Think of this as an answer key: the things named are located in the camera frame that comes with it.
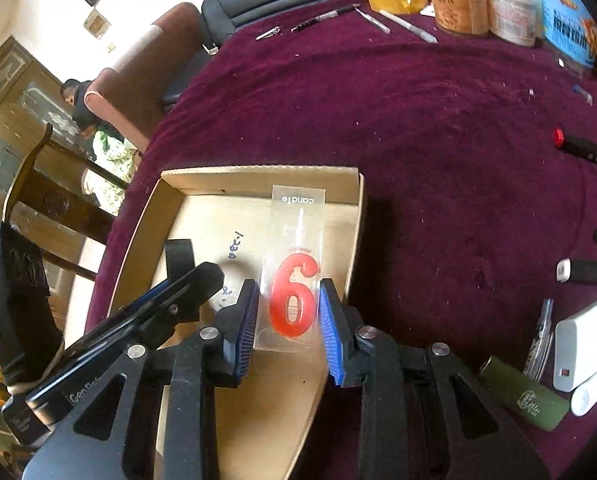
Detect red six candle pack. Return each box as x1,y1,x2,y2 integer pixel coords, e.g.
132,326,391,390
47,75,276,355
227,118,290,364
254,184,326,353

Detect clear plastic pen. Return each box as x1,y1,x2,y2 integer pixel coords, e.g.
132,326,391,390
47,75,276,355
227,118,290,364
523,298,553,382

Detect dark green lighter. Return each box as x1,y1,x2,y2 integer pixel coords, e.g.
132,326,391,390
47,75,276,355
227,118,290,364
479,356,570,431

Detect black marker white caps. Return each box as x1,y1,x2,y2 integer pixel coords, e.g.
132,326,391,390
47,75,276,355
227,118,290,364
556,258,597,285

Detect white power adapter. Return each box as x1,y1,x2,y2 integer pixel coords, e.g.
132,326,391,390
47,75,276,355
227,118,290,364
553,301,597,392

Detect white tube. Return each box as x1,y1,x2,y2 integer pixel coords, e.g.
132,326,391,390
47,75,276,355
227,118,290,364
571,373,597,417

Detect black tape roll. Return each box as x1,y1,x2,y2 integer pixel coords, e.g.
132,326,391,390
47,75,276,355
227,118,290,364
164,238,195,282

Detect cardboard tray box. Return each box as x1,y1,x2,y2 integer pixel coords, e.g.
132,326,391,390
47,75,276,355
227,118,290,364
110,166,365,479

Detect dark wooden chair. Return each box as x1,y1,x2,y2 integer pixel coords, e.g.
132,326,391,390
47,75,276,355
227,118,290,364
0,122,129,281

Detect maroon velvet tablecloth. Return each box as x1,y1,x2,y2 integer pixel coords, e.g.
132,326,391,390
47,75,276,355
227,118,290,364
84,0,597,480

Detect wooden glass cabinet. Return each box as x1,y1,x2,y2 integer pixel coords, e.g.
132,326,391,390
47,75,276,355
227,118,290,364
0,34,100,451

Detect person in dark clothes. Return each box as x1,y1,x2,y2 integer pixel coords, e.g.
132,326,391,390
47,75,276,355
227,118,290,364
60,79,124,144

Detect brown upholstered armchair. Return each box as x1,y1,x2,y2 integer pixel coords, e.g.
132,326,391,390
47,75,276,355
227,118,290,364
84,2,210,152

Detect small silver clip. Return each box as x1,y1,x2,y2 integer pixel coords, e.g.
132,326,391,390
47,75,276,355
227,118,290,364
255,26,281,41

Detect small white pen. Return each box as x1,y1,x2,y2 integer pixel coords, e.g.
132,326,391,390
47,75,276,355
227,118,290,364
355,8,391,35

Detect black silver pen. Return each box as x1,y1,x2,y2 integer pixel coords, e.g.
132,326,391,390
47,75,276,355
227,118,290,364
290,3,359,34

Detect black marker red caps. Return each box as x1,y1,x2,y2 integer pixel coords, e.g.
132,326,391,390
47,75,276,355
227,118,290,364
553,129,597,166

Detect small blue capsule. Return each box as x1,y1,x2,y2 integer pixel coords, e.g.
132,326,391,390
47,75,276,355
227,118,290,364
573,84,594,106

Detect orange labelled jar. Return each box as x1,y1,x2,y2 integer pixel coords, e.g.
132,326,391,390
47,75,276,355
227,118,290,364
431,0,489,37

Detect white labelled tub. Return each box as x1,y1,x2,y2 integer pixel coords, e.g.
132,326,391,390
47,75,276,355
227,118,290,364
486,0,541,47

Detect blue cartoon label jar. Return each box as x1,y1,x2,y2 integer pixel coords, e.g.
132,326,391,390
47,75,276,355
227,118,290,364
541,0,596,70

